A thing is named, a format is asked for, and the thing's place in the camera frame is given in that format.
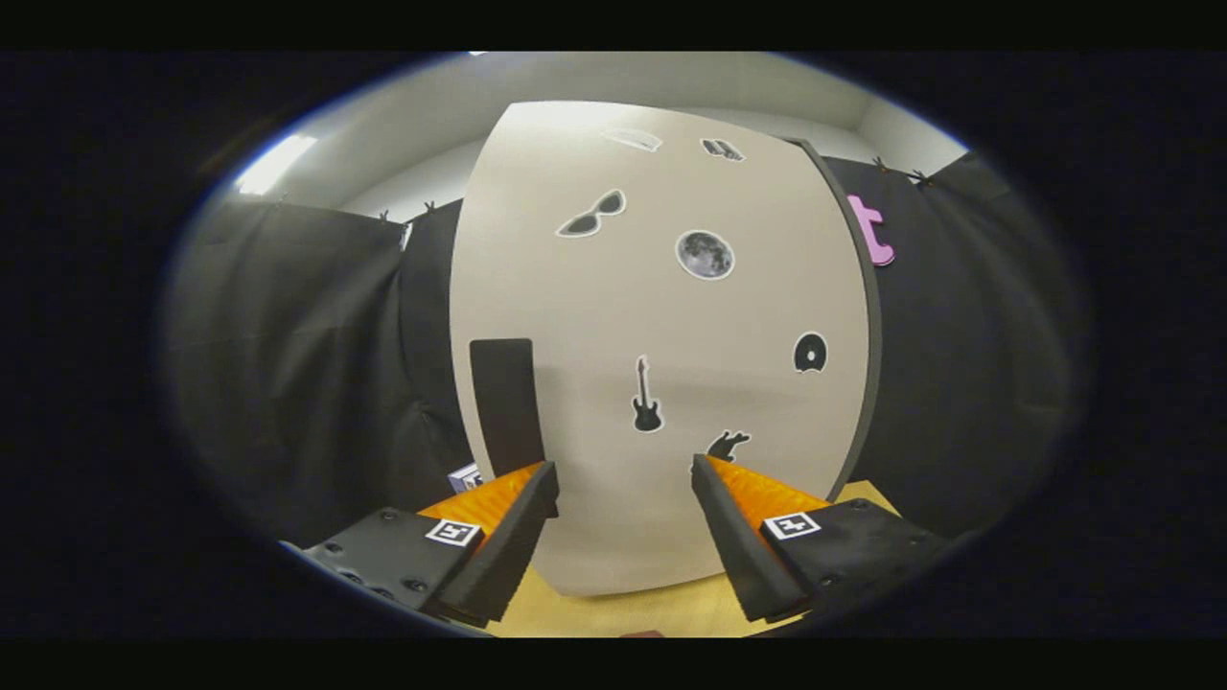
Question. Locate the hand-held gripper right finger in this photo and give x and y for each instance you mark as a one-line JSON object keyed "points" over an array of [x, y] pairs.
{"points": [[738, 537]]}

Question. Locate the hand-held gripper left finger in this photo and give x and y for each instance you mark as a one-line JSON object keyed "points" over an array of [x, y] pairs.
{"points": [[508, 546]]}

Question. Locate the beige cabinet door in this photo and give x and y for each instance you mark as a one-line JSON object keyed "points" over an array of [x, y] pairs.
{"points": [[594, 307]]}

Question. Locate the dark grey cabinet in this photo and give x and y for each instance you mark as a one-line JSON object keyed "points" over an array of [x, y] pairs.
{"points": [[868, 316]]}

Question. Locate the black backdrop cloth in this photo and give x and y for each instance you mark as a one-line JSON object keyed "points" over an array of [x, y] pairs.
{"points": [[288, 364]]}

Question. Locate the long ceiling light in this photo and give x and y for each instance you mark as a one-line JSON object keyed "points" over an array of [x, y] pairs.
{"points": [[276, 163]]}

